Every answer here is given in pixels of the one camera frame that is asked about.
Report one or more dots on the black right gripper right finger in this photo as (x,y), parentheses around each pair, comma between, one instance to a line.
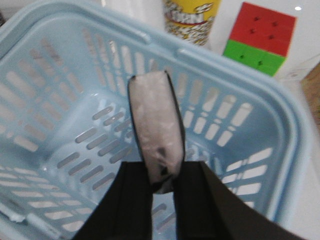
(207,210)

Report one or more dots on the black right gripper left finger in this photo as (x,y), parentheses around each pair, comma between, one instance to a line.
(124,213)

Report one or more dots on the black tissue pack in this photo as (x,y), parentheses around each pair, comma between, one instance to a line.
(158,127)

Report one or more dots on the light blue plastic basket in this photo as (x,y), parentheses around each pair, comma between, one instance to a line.
(65,122)

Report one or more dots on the beige snack box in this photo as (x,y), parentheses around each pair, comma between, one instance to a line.
(311,89)

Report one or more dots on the clear acrylic display shelf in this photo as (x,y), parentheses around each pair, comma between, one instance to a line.
(299,71)

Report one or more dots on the colourful puzzle cube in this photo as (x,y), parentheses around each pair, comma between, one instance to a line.
(260,38)

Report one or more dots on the yellow popcorn paper cup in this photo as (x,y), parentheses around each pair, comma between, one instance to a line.
(190,20)

